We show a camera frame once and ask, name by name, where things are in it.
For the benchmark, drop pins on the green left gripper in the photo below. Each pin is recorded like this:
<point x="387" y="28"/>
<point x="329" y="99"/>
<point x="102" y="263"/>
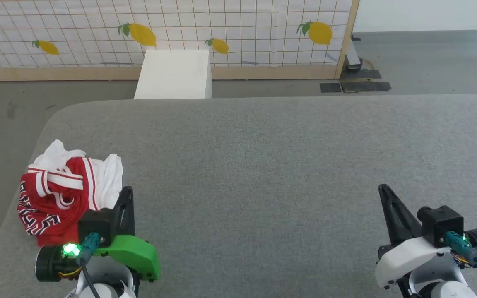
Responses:
<point x="139" y="252"/>

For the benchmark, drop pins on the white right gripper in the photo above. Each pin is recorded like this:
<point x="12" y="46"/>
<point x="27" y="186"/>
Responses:
<point x="408" y="258"/>

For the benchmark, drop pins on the red and white shorts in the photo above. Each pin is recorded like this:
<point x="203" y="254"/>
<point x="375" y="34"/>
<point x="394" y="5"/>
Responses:
<point x="52" y="194"/>

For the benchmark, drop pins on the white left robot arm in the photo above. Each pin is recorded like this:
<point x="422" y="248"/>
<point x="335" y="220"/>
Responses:
<point x="106" y="281"/>

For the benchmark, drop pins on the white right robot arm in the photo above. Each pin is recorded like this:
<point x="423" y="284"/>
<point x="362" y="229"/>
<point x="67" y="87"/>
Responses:
<point x="445" y="285"/>

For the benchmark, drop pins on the grey fabric sofa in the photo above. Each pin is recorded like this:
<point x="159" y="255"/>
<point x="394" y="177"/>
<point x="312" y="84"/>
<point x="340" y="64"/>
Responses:
<point x="263" y="165"/>

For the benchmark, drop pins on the white rectangular box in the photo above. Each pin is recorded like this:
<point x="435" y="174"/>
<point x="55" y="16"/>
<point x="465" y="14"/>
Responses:
<point x="172" y="74"/>

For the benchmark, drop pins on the small black floor plate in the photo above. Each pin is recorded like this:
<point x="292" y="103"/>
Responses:
<point x="330" y="87"/>

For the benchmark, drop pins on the grey metal screen support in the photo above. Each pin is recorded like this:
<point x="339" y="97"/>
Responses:
<point x="352" y="60"/>

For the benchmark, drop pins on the lemon print partition screen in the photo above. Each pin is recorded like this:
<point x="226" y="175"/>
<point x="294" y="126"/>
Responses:
<point x="242" y="25"/>

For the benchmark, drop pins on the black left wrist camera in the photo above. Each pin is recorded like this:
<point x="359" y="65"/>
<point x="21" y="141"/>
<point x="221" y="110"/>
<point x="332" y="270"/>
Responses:
<point x="95" y="225"/>

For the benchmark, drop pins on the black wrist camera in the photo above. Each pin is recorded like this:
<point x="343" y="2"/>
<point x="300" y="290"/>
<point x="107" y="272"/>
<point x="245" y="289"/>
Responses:
<point x="95" y="225"/>
<point x="441" y="225"/>

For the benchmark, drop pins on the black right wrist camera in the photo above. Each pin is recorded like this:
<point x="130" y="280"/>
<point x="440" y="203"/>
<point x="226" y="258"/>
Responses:
<point x="441" y="225"/>

